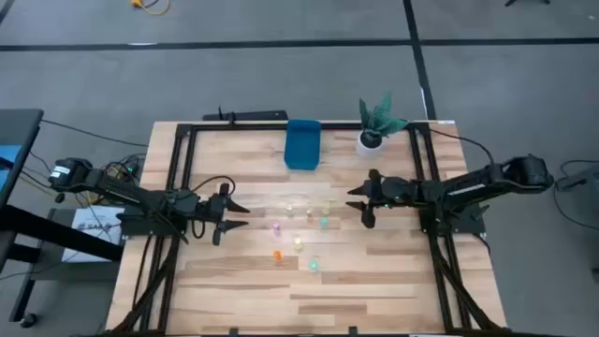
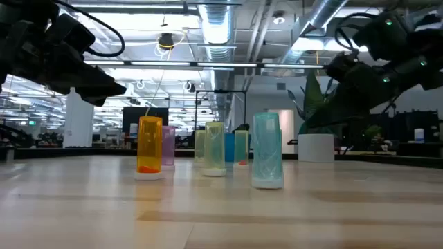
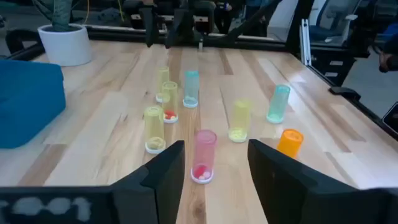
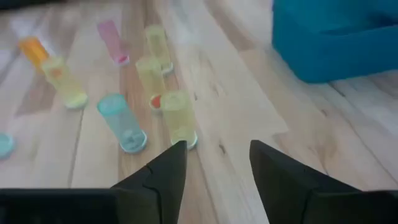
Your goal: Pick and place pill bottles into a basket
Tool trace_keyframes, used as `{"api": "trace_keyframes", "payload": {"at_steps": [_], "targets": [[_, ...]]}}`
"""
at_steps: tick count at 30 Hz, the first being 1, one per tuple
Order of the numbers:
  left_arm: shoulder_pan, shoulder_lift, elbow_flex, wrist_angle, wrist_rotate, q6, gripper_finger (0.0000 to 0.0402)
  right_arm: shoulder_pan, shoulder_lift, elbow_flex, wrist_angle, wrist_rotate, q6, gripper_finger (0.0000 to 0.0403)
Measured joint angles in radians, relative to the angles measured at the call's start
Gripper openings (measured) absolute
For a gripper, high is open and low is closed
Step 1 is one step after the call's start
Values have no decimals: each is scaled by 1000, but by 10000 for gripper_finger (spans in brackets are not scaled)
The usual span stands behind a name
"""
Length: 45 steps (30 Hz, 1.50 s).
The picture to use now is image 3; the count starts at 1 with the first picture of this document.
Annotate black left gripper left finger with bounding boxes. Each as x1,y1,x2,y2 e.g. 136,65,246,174
111,139,186,224

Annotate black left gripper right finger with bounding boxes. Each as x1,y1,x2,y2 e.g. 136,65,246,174
247,138,361,224

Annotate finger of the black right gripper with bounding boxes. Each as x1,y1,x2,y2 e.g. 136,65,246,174
164,8,195,50
139,6,160,49

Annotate orange pill bottle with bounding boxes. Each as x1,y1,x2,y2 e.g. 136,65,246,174
276,128,305,160

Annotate pink pill bottle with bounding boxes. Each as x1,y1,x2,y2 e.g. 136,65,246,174
190,129,218,185

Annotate teal pill bottle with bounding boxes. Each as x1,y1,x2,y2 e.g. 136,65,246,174
182,70,200,109
266,84,292,124

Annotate yellow pill bottle red pills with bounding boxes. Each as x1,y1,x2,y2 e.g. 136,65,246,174
160,81,180,124

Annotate blue plastic basket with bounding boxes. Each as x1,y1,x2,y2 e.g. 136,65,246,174
0,58,67,149

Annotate person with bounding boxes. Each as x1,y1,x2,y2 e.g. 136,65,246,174
213,0,265,35
378,23,398,74

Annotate white plant pot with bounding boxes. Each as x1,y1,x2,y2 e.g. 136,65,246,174
37,24,93,67

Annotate green snake plant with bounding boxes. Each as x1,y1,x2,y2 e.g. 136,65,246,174
30,0,83,32

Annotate black clamp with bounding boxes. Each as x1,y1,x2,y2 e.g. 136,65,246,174
328,86,362,101

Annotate office chair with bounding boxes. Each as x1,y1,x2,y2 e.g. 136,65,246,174
309,0,358,44

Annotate aluminium bracket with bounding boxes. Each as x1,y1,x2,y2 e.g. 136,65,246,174
299,18,313,67

